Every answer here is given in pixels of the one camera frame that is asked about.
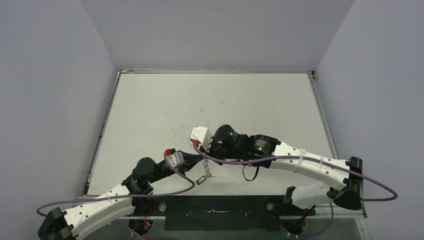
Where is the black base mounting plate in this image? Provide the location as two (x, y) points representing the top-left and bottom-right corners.
(128, 195), (316, 235)

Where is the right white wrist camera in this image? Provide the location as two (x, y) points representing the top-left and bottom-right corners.
(190, 126), (213, 153)

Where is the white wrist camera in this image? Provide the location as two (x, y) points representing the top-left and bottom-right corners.
(164, 149), (186, 169)
(190, 126), (213, 153)

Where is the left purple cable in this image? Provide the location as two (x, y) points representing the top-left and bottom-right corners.
(36, 152), (196, 240)

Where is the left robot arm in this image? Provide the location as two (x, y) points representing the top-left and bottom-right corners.
(37, 149), (203, 240)

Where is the black tagged key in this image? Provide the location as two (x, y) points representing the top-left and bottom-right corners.
(196, 175), (207, 185)

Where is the aluminium front rail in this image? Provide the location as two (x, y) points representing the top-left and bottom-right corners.
(118, 204), (367, 220)

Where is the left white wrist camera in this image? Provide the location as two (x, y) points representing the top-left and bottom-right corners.
(164, 149), (186, 169)

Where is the clear plastic keyring holder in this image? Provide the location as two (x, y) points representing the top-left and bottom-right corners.
(201, 158), (216, 179)

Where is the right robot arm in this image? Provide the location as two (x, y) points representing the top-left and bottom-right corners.
(207, 124), (363, 215)

